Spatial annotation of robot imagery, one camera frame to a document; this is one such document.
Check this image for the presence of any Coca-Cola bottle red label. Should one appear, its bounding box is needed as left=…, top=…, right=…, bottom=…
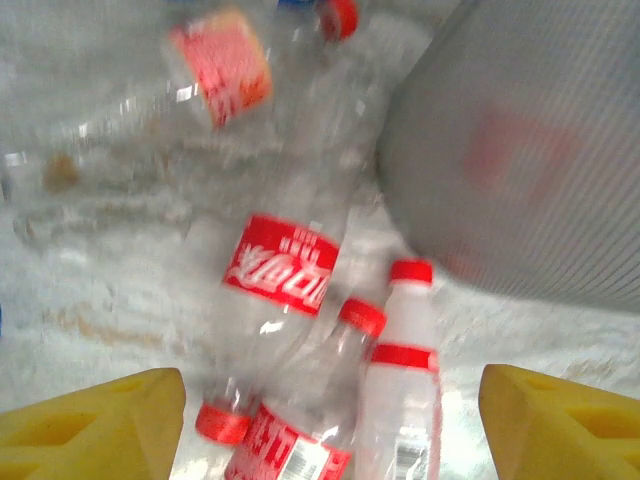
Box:
left=193, top=29, right=401, bottom=446

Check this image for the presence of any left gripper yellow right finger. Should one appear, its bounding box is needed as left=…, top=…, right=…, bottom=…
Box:
left=478, top=363, right=640, bottom=480

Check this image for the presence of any white bottle red cap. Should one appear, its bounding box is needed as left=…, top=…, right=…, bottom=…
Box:
left=352, top=258, right=444, bottom=480

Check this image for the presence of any clear bottle orange red label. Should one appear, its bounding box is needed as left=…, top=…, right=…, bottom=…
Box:
left=9, top=0, right=361, bottom=216

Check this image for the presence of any red label bottle with barcode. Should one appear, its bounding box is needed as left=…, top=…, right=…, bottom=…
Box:
left=222, top=297, right=389, bottom=480

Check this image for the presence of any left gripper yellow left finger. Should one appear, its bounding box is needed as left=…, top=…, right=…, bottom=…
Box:
left=0, top=368, right=187, bottom=480

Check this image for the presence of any grey plastic bin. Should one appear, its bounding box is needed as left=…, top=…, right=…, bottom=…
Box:
left=374, top=0, right=640, bottom=316

